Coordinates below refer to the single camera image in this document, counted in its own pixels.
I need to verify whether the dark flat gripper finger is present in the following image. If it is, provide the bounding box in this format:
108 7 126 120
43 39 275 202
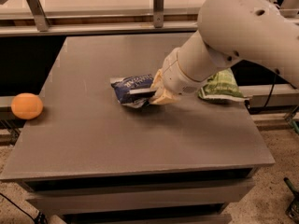
129 88 157 95

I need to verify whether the blue chip bag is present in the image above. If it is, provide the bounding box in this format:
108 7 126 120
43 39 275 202
110 74 154 108

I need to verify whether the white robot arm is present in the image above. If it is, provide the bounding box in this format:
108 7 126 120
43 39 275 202
132 0 299 105

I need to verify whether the green chip bag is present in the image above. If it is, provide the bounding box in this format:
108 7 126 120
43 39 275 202
198 68 246 102

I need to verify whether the grey drawer cabinet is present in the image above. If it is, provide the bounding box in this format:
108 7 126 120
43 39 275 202
1 34 274 224

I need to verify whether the orange fruit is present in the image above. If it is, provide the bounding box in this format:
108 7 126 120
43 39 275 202
11 93 43 119

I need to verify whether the green object on floor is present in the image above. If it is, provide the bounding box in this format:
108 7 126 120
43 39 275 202
283 176 299 223

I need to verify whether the middle metal bracket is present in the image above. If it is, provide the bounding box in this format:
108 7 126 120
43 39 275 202
153 0 164 28

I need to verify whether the metal bracket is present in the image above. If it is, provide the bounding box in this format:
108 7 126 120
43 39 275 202
26 0 50 32
153 0 164 28

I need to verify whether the black hanging cable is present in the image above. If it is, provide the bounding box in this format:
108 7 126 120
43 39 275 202
249 73 278 110

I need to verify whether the left metal bracket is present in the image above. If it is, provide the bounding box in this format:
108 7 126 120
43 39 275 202
26 0 50 32

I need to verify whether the black floor cable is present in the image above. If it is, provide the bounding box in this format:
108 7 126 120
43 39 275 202
0 191 49 224

